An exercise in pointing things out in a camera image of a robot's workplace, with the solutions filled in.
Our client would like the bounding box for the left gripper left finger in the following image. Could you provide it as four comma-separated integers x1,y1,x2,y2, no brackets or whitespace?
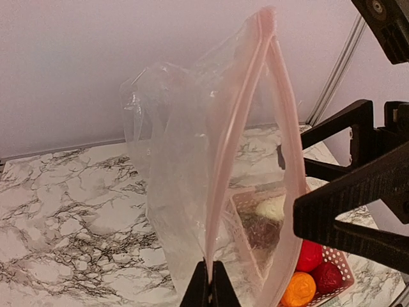
180,260,211,307

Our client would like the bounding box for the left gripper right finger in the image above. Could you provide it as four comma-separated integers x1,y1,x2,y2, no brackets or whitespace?
209,261,241,307

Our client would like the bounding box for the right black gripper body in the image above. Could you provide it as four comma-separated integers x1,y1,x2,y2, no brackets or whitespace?
352,1,408,139

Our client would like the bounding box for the dark maroon toy food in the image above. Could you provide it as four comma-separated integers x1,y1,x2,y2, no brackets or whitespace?
239,213,283,255

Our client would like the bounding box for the pink plastic basket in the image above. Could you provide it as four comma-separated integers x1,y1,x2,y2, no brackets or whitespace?
227,187,355,306

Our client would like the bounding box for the clear zip top bag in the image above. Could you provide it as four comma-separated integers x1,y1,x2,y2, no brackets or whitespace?
120,6,308,306

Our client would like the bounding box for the bright red toy fruit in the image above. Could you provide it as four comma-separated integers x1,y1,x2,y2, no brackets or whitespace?
296,240,323,272

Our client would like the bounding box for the white long toy vegetable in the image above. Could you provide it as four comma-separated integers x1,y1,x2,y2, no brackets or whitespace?
255,195,286,221

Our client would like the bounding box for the dark red toy fruit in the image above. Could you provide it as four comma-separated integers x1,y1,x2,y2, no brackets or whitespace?
311,262,343,294

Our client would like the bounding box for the orange toy fruit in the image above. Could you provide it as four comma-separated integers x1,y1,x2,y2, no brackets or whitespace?
281,272,316,307

